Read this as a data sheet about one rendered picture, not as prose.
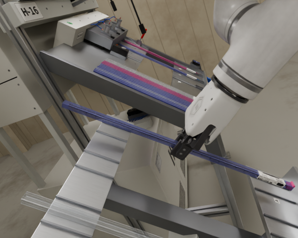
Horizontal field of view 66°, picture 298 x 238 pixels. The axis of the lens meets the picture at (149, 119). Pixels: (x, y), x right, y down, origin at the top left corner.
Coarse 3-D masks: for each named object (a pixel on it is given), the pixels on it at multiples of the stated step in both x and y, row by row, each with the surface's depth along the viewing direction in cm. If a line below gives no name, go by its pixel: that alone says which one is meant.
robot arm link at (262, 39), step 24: (264, 0) 34; (288, 0) 30; (240, 24) 36; (264, 24) 32; (288, 24) 31; (240, 48) 35; (264, 48) 33; (288, 48) 32; (240, 72) 35; (264, 72) 34
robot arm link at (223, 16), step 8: (216, 0) 38; (224, 0) 37; (232, 0) 37; (240, 0) 37; (248, 0) 37; (256, 0) 38; (216, 8) 39; (224, 8) 38; (232, 8) 37; (240, 8) 36; (216, 16) 39; (224, 16) 38; (232, 16) 37; (216, 24) 40; (224, 24) 38; (216, 32) 42; (224, 32) 39; (224, 40) 41
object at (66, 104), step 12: (72, 108) 46; (84, 108) 46; (108, 120) 46; (120, 120) 47; (132, 132) 47; (144, 132) 46; (168, 144) 47; (204, 156) 47; (216, 156) 48; (240, 168) 47
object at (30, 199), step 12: (24, 204) 31; (36, 204) 31; (48, 204) 31; (60, 204) 32; (60, 216) 31; (72, 216) 31; (84, 216) 31; (96, 216) 32; (96, 228) 32; (108, 228) 31; (120, 228) 32; (132, 228) 32
